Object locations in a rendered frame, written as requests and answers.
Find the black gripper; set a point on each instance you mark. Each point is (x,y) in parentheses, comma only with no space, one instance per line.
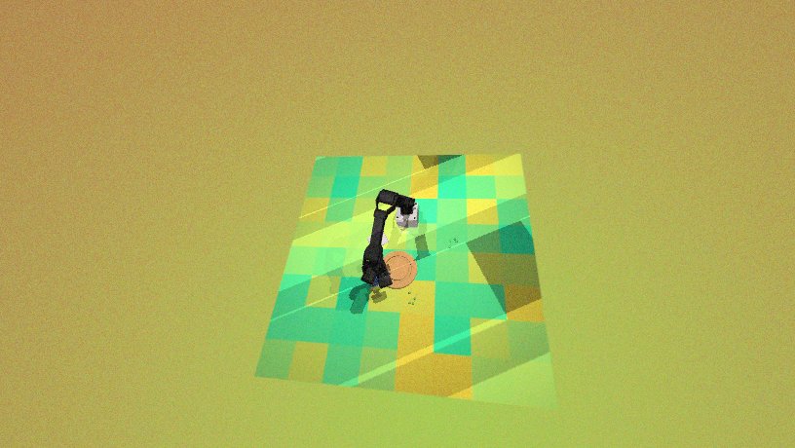
(384,279)

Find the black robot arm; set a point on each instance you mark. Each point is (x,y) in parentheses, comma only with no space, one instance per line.
(374,252)

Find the tan round bead board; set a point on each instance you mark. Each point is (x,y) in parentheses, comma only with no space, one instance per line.
(402,266)

